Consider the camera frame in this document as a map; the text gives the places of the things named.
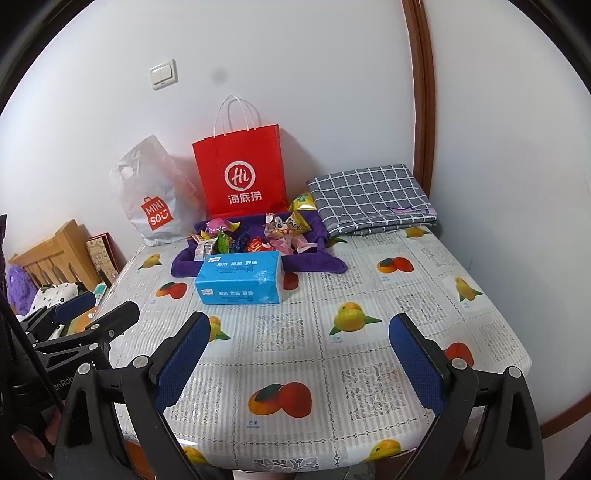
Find grey checked folded cloth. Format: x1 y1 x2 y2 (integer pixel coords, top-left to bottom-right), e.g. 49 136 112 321
307 164 438 237

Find black white floral pillow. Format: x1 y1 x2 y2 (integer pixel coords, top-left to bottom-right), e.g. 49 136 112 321
30 282 79 315

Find yellow green snack packet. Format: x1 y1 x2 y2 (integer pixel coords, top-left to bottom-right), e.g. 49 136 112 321
288 192 317 214

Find pink snack packet yellow ends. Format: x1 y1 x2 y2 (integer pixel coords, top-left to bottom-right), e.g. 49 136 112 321
205 218 242 238

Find light pink snack packet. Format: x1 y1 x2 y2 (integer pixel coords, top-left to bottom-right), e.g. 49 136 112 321
270 235 302 254

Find wooden headboard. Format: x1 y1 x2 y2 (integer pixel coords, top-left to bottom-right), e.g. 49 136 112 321
9 219 102 289

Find wooden door frame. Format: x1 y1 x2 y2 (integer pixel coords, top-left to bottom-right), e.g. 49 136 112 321
401 0 438 217

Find white plastic shopping bag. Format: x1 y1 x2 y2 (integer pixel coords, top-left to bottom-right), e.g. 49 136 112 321
109 135 204 247

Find patterned book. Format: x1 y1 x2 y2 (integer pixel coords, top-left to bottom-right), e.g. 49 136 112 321
85 234 116 287

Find white light switch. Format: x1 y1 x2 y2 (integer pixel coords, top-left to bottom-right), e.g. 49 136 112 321
149 58 178 90

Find red paper bag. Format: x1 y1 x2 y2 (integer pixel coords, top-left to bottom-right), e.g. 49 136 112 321
192 95 288 219

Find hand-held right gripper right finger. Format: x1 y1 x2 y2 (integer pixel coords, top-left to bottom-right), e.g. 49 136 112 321
388 313 546 480

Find blue tissue box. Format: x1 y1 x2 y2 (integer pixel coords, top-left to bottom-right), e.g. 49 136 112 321
194 250 283 305

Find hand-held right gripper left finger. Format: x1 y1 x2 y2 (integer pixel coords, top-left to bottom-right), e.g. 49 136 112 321
53 311 212 480

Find pink panda snack packet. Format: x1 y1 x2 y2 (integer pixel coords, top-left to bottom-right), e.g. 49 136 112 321
264 212 289 237

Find person's left hand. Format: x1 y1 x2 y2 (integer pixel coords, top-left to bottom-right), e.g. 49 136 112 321
11 413 63 472

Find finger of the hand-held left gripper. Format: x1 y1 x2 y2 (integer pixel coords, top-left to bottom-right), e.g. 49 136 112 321
32 301 140 356
21 291 98 333

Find fruit print tablecloth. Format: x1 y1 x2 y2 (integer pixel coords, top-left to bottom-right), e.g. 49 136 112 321
108 226 532 476

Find purple towel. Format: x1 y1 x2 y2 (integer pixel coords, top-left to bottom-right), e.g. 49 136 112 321
172 210 348 278

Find purple plush toy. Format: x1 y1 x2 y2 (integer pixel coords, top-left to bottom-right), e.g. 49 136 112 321
4 264 38 317

